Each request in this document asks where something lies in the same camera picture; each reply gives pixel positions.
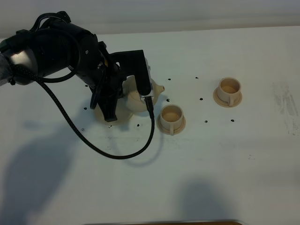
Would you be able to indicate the beige near teacup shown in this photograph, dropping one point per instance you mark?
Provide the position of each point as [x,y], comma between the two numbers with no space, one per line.
[171,112]

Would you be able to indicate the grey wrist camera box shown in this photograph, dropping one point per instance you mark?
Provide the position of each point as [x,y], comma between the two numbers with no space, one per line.
[134,63]

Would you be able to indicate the beige cup saucer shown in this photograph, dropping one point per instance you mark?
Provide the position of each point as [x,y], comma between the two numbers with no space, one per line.
[171,128]
[224,104]

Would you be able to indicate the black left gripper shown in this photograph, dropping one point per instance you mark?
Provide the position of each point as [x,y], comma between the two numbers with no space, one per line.
[99,70]

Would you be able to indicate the beige teacup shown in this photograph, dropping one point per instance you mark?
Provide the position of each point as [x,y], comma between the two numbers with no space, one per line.
[229,90]
[171,112]

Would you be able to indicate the beige teapot saucer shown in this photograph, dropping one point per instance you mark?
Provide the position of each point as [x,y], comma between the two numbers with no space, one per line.
[123,114]

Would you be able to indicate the beige far teacup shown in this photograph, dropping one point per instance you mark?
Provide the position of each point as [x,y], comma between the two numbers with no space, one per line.
[229,90]

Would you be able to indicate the beige far cup saucer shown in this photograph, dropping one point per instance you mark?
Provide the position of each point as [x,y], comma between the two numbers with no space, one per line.
[224,104]

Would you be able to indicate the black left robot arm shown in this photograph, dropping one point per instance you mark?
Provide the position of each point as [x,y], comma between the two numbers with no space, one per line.
[54,50]

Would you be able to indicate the beige teapot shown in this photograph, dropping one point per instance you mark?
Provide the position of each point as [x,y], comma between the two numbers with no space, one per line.
[133,101]

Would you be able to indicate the beige near cup saucer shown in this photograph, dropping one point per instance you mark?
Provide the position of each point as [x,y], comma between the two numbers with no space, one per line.
[171,128]

